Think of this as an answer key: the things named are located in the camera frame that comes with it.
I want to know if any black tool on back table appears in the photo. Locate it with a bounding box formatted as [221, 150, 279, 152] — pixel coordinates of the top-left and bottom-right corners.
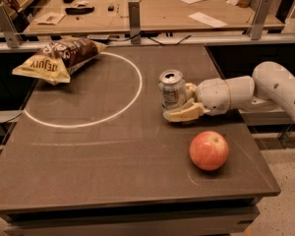
[65, 7, 94, 15]

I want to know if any small black block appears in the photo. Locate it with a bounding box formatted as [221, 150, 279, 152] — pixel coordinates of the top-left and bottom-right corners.
[108, 5, 114, 11]

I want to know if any black cable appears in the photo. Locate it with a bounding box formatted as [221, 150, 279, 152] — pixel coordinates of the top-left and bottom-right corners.
[121, 32, 192, 46]

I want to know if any white paper sheet near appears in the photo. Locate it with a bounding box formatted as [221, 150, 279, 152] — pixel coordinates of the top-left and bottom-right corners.
[189, 12, 226, 28]

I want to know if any red apple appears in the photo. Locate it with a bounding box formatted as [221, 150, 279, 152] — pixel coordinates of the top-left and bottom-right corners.
[189, 131, 229, 171]

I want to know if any tan envelope on table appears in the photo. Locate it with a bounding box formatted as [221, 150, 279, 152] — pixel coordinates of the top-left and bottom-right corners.
[35, 12, 65, 26]

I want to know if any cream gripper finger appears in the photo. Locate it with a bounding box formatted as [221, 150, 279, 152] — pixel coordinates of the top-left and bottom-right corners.
[163, 98, 209, 123]
[185, 83, 197, 99]

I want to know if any left metal bracket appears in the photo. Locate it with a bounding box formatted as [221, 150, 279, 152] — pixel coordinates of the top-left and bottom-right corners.
[0, 4, 23, 48]

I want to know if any metal bracket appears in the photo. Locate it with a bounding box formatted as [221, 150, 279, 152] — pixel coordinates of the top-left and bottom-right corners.
[247, 0, 272, 40]
[0, 4, 23, 48]
[128, 1, 141, 44]

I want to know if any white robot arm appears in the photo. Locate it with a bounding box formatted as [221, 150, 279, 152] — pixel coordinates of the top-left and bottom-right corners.
[163, 61, 295, 123]

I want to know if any middle metal bracket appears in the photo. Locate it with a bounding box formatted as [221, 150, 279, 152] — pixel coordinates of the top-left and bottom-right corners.
[128, 1, 141, 44]

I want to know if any right metal bracket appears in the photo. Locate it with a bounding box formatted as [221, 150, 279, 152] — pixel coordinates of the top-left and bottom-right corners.
[247, 0, 272, 40]

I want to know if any brown yellow chip bag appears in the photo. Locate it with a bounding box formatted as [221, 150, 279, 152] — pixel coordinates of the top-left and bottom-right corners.
[12, 37, 106, 85]

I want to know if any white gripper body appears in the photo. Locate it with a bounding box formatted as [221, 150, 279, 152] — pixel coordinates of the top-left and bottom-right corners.
[195, 78, 230, 116]

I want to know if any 7up soda can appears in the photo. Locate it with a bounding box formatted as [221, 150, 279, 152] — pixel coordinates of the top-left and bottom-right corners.
[158, 69, 186, 110]

